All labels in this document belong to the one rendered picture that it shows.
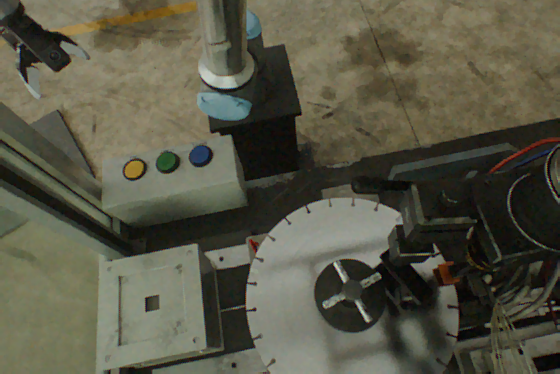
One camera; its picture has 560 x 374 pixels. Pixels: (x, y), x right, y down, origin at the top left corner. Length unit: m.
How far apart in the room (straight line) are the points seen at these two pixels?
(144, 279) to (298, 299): 0.29
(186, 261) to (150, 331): 0.13
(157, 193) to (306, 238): 0.32
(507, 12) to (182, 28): 1.82
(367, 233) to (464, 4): 2.01
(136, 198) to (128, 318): 0.23
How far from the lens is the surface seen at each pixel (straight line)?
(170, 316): 0.74
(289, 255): 0.66
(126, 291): 0.78
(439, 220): 0.38
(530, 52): 2.42
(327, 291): 0.64
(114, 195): 0.85
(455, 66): 2.22
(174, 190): 0.81
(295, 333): 0.65
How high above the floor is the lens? 1.59
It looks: 63 degrees down
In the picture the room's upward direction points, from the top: 10 degrees counter-clockwise
